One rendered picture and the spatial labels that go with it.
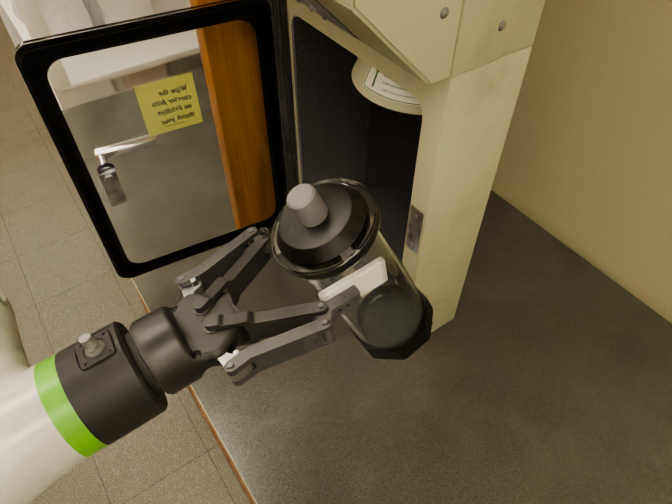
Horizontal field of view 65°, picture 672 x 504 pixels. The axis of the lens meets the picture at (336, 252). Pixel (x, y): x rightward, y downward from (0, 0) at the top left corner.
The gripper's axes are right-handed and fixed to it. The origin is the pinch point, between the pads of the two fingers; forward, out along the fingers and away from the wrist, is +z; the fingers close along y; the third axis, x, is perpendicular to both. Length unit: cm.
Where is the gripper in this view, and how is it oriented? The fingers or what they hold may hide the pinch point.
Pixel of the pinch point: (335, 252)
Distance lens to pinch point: 52.2
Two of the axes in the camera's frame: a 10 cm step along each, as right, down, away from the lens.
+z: 8.3, -4.8, 2.6
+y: -5.2, -5.5, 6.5
